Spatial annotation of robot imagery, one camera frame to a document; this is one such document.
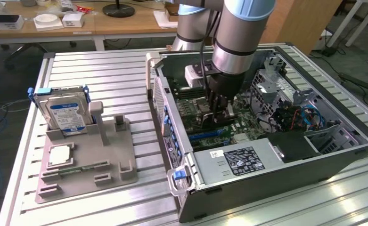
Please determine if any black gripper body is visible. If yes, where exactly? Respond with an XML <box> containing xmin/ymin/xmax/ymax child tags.
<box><xmin>208</xmin><ymin>72</ymin><xmax>246</xmax><ymax>98</ymax></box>

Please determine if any black low-profile graphics card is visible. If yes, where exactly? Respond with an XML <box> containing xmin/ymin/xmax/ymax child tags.
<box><xmin>200</xmin><ymin>112</ymin><xmax>228</xmax><ymax>130</ymax></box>

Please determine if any CPU socket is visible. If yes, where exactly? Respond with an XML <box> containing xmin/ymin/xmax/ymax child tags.
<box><xmin>195</xmin><ymin>97</ymin><xmax>212</xmax><ymax>113</ymax></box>

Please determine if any green motherboard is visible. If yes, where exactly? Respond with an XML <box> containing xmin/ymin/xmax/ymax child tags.
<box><xmin>168</xmin><ymin>77</ymin><xmax>267</xmax><ymax>151</ymax></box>

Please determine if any metal drive cage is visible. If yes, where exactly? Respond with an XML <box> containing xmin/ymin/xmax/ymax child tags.
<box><xmin>254</xmin><ymin>55</ymin><xmax>300</xmax><ymax>104</ymax></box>

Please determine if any grey power supply unit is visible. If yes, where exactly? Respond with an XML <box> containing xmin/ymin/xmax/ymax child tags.
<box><xmin>192</xmin><ymin>138</ymin><xmax>287</xmax><ymax>186</ymax></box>

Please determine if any black plastic air shroud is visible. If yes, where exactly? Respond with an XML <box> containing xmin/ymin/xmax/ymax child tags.
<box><xmin>271</xmin><ymin>131</ymin><xmax>319</xmax><ymax>164</ymax></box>

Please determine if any white paper stack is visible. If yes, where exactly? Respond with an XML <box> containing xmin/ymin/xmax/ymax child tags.
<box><xmin>153</xmin><ymin>10</ymin><xmax>180</xmax><ymax>29</ymax></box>

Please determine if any metal disk bay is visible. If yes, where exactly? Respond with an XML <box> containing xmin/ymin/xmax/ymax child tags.
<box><xmin>303</xmin><ymin>124</ymin><xmax>363</xmax><ymax>156</ymax></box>

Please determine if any grey parts rack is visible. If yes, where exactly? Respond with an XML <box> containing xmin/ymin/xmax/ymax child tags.
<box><xmin>34</xmin><ymin>101</ymin><xmax>140</xmax><ymax>204</ymax></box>

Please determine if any open grey PC case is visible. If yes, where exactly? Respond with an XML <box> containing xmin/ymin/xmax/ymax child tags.
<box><xmin>147</xmin><ymin>46</ymin><xmax>368</xmax><ymax>223</ymax></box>

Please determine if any brown cardboard box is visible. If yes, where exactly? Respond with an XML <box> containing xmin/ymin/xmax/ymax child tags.
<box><xmin>165</xmin><ymin>3</ymin><xmax>180</xmax><ymax>22</ymax></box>

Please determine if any wooden cabinet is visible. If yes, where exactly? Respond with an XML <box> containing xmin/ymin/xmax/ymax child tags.
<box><xmin>262</xmin><ymin>0</ymin><xmax>345</xmax><ymax>55</ymax></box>

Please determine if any wooden desk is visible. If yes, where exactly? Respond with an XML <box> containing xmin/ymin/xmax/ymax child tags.
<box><xmin>94</xmin><ymin>0</ymin><xmax>180</xmax><ymax>50</ymax></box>
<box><xmin>0</xmin><ymin>0</ymin><xmax>106</xmax><ymax>51</ymax></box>

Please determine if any black stand foot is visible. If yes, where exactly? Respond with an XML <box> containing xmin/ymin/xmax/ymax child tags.
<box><xmin>338</xmin><ymin>70</ymin><xmax>368</xmax><ymax>95</ymax></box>

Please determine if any black round stand base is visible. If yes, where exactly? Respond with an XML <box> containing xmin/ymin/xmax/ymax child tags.
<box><xmin>102</xmin><ymin>0</ymin><xmax>137</xmax><ymax>17</ymax></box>

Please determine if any hard disk with blue carrier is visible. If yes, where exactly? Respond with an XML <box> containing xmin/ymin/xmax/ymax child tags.
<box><xmin>28</xmin><ymin>84</ymin><xmax>94</xmax><ymax>137</ymax></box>

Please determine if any green RAM stick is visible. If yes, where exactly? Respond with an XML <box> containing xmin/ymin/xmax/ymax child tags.
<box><xmin>58</xmin><ymin>164</ymin><xmax>102</xmax><ymax>176</ymax></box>

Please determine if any silver CPU chip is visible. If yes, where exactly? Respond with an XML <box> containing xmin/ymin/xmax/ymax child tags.
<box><xmin>48</xmin><ymin>145</ymin><xmax>74</xmax><ymax>165</ymax></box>

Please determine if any white labelled box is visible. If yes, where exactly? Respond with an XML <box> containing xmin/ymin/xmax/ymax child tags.
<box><xmin>62</xmin><ymin>12</ymin><xmax>86</xmax><ymax>28</ymax></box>

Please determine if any white block with round hole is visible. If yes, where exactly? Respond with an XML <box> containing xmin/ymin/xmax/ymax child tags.
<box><xmin>34</xmin><ymin>13</ymin><xmax>65</xmax><ymax>32</ymax></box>

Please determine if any black chair base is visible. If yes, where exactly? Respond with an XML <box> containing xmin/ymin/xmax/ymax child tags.
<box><xmin>0</xmin><ymin>41</ymin><xmax>78</xmax><ymax>70</ymax></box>

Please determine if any white box with black top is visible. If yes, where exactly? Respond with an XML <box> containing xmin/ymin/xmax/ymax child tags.
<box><xmin>0</xmin><ymin>14</ymin><xmax>25</xmax><ymax>31</ymax></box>

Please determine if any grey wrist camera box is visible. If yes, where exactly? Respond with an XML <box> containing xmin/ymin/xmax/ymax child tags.
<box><xmin>185</xmin><ymin>65</ymin><xmax>211</xmax><ymax>89</ymax></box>

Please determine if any black camera cable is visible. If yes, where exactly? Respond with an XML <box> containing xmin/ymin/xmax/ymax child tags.
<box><xmin>199</xmin><ymin>9</ymin><xmax>223</xmax><ymax>101</ymax></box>

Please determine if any black wire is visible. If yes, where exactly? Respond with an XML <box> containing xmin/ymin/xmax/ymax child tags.
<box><xmin>254</xmin><ymin>93</ymin><xmax>283</xmax><ymax>134</ymax></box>

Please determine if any blue wire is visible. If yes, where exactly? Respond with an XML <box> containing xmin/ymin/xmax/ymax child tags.
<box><xmin>299</xmin><ymin>105</ymin><xmax>327</xmax><ymax>130</ymax></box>

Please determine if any white table frame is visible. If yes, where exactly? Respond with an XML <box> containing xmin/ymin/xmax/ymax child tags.
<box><xmin>327</xmin><ymin>0</ymin><xmax>368</xmax><ymax>64</ymax></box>

